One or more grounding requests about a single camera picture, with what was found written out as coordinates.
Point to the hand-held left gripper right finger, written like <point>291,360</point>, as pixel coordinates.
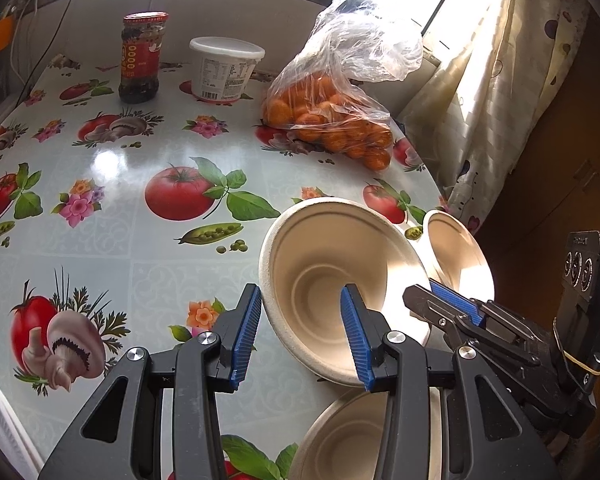
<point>357,340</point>

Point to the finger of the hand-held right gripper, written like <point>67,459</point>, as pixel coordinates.
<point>455,297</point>
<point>480,332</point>

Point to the beige paper bowl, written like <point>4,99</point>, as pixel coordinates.
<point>455,250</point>
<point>325,270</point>
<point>350,440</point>

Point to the cream patterned curtain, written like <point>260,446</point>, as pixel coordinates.
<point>510,85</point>

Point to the brown wooden cabinet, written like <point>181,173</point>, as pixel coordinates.
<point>555,160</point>

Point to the vegetable print vinyl tablecloth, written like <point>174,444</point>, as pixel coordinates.
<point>105,185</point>

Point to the clear plastic bag of oranges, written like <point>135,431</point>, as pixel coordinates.
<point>350,75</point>

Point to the glass jar with red label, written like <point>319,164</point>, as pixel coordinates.
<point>140,55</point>

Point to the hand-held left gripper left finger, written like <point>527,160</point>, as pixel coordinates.
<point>245,335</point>

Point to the white plastic tub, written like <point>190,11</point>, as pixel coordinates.
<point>225,70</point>

